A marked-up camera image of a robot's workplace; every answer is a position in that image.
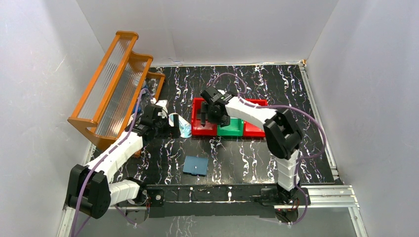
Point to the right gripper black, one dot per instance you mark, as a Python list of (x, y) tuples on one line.
[(224, 120)]

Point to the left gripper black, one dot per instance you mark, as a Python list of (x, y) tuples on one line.
[(170, 128)]

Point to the blue card holder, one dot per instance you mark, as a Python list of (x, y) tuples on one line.
[(195, 166)]

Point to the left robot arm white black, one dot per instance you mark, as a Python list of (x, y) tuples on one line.
[(90, 188)]

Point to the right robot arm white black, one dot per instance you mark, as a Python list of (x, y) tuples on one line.
[(282, 134)]

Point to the white blue bottle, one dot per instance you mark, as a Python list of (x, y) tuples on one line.
[(185, 127)]

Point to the green bin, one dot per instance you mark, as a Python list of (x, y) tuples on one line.
[(234, 129)]

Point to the right red bin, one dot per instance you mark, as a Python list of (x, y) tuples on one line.
[(251, 130)]

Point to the orange wooden rack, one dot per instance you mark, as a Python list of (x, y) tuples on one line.
[(104, 109)]

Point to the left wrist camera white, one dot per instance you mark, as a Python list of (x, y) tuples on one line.
[(163, 104)]

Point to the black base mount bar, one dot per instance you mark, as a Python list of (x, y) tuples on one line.
[(263, 200)]

